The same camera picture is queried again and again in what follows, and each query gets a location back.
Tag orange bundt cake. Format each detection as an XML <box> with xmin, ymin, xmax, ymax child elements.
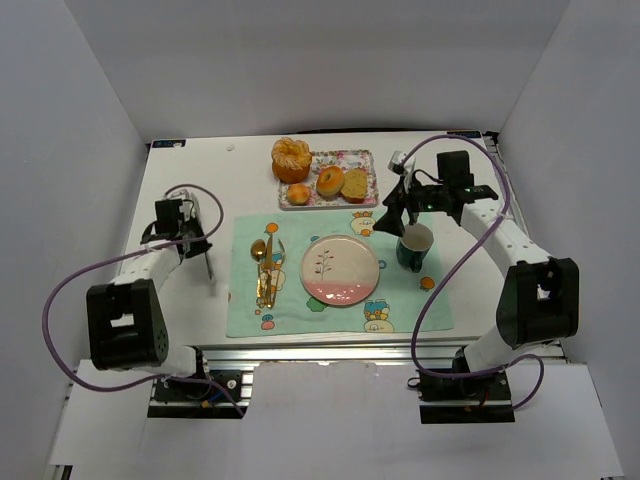
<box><xmin>271</xmin><ymin>137</ymin><xmax>313</xmax><ymax>184</ymax></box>

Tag dark green mug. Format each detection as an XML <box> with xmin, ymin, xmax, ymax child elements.
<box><xmin>396</xmin><ymin>223</ymin><xmax>434</xmax><ymax>273</ymax></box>

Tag glazed ring donut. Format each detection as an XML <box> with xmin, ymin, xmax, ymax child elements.
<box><xmin>316</xmin><ymin>166</ymin><xmax>344</xmax><ymax>197</ymax></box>

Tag gold spoon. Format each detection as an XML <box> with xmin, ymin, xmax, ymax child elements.
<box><xmin>250</xmin><ymin>239</ymin><xmax>266</xmax><ymax>308</ymax></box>

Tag silver metal tongs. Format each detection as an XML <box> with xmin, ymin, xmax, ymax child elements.
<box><xmin>187</xmin><ymin>191</ymin><xmax>216</xmax><ymax>291</ymax></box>

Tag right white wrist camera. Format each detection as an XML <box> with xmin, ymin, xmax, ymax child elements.
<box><xmin>388</xmin><ymin>150</ymin><xmax>415</xmax><ymax>191</ymax></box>

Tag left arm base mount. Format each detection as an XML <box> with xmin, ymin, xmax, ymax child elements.
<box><xmin>147</xmin><ymin>369</ymin><xmax>250</xmax><ymax>419</ymax></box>

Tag brown bread slice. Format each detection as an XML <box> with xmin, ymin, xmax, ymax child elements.
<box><xmin>340</xmin><ymin>168</ymin><xmax>368</xmax><ymax>204</ymax></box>

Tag gold knife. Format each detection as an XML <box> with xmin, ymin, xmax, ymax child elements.
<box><xmin>264</xmin><ymin>233</ymin><xmax>273</xmax><ymax>308</ymax></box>

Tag small round bun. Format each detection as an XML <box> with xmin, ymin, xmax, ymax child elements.
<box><xmin>286</xmin><ymin>183</ymin><xmax>311</xmax><ymax>206</ymax></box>

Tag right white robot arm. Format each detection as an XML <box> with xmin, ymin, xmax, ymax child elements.
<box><xmin>374</xmin><ymin>151</ymin><xmax>579</xmax><ymax>380</ymax></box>

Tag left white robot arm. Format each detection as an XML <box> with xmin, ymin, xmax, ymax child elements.
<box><xmin>86</xmin><ymin>189</ymin><xmax>212</xmax><ymax>378</ymax></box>

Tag pink white ceramic plate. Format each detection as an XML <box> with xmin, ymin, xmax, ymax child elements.
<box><xmin>300</xmin><ymin>234</ymin><xmax>380</xmax><ymax>307</ymax></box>

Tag green cartoon placemat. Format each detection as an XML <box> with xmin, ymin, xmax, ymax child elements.
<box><xmin>226</xmin><ymin>210</ymin><xmax>454</xmax><ymax>338</ymax></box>

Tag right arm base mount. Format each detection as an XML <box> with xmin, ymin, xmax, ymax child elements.
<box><xmin>407</xmin><ymin>373</ymin><xmax>515</xmax><ymax>425</ymax></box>

